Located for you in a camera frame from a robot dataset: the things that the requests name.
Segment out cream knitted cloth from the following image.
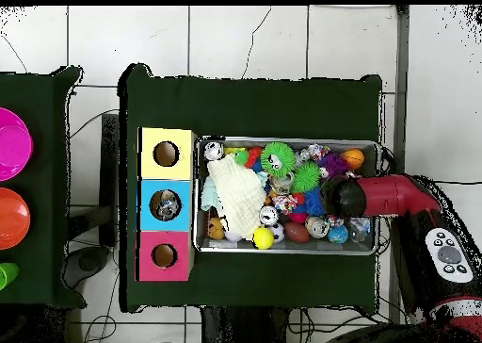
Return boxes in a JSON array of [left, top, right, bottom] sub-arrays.
[[206, 155, 268, 237]]

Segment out wooden box with three holes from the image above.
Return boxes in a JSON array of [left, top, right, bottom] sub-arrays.
[[135, 126, 199, 283]]

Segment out small globe ball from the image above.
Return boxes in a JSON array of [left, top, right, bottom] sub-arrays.
[[327, 223, 350, 246]]

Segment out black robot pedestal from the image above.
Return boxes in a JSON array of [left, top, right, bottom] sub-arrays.
[[201, 304, 347, 343]]

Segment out yellow ball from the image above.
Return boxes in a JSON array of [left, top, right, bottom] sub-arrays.
[[251, 226, 276, 252]]

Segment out red silver soda can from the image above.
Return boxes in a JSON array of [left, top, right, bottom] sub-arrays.
[[305, 216, 330, 239], [203, 139, 226, 162]]

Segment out black cable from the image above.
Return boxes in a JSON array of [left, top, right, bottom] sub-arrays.
[[379, 142, 482, 188]]

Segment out bag of coloured spiky balls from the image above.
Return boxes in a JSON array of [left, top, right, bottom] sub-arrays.
[[225, 145, 265, 175]]

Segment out pink plate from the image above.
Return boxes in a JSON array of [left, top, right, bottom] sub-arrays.
[[0, 107, 35, 183]]

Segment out orange plate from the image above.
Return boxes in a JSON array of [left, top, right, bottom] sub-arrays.
[[0, 188, 32, 252]]

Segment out green spiky ball with eyes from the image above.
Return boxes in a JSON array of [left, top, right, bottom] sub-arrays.
[[261, 139, 298, 181]]

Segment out small soccer ball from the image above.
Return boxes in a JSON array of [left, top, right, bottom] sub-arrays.
[[266, 221, 288, 244]]

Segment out clear mesh bin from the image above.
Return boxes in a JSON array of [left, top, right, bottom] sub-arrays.
[[194, 135, 381, 255]]

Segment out purple spiky ball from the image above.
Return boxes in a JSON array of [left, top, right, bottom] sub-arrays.
[[317, 153, 349, 180]]

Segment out green cup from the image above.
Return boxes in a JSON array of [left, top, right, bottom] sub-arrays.
[[0, 262, 20, 291]]

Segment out brown toy football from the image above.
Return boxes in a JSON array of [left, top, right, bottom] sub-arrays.
[[284, 221, 312, 245]]

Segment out plain green spiky ball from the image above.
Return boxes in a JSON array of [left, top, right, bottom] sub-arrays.
[[292, 160, 323, 194]]

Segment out blue spiky ball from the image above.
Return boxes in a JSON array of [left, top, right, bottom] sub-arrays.
[[302, 189, 327, 219]]

